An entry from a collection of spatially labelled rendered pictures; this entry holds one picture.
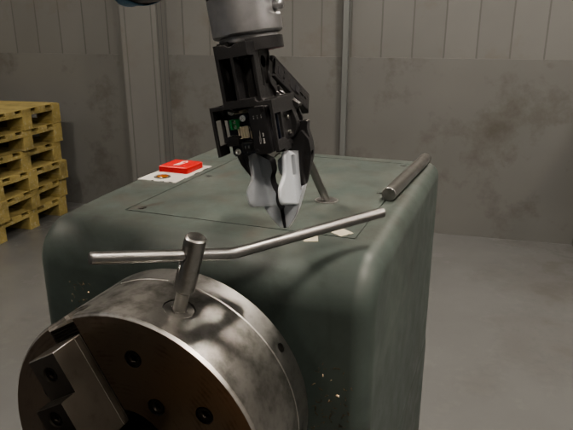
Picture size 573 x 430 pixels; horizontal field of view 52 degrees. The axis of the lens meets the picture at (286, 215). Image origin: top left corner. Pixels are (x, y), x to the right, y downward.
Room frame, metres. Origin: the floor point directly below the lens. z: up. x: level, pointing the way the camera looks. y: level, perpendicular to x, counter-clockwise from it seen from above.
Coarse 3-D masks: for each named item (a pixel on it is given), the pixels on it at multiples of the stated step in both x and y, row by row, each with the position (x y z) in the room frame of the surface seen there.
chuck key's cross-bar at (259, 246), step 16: (320, 224) 0.61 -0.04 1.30; (336, 224) 0.62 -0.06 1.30; (352, 224) 0.63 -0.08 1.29; (272, 240) 0.58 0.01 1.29; (288, 240) 0.59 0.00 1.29; (96, 256) 0.49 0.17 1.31; (112, 256) 0.49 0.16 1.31; (128, 256) 0.50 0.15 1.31; (144, 256) 0.51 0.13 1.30; (160, 256) 0.52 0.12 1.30; (176, 256) 0.52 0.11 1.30; (208, 256) 0.54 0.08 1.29; (224, 256) 0.55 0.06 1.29; (240, 256) 0.56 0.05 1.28
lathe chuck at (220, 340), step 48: (144, 288) 0.58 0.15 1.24; (48, 336) 0.55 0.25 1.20; (96, 336) 0.53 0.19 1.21; (144, 336) 0.51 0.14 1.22; (192, 336) 0.51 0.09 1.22; (240, 336) 0.54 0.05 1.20; (144, 384) 0.51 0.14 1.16; (192, 384) 0.49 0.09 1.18; (240, 384) 0.49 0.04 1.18; (288, 384) 0.55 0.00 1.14
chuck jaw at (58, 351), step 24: (72, 336) 0.54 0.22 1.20; (48, 360) 0.50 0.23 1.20; (72, 360) 0.51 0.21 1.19; (48, 384) 0.50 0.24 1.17; (72, 384) 0.49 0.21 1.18; (96, 384) 0.51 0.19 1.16; (48, 408) 0.48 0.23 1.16; (72, 408) 0.48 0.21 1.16; (96, 408) 0.50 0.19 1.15; (120, 408) 0.52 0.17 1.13
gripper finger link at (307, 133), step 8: (304, 120) 0.64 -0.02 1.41; (304, 128) 0.64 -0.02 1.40; (296, 136) 0.64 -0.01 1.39; (304, 136) 0.63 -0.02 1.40; (296, 144) 0.64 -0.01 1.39; (304, 144) 0.63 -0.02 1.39; (312, 144) 0.64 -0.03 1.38; (304, 152) 0.63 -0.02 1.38; (312, 152) 0.64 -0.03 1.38; (304, 160) 0.64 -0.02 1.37; (312, 160) 0.64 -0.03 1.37; (304, 168) 0.64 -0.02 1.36; (304, 176) 0.64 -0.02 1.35
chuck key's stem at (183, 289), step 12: (192, 240) 0.53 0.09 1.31; (204, 240) 0.53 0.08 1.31; (192, 252) 0.53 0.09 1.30; (180, 264) 0.53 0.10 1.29; (192, 264) 0.53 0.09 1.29; (180, 276) 0.53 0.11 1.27; (192, 276) 0.53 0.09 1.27; (180, 288) 0.53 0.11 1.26; (192, 288) 0.54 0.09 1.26; (180, 300) 0.54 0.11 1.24; (180, 312) 0.54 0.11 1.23
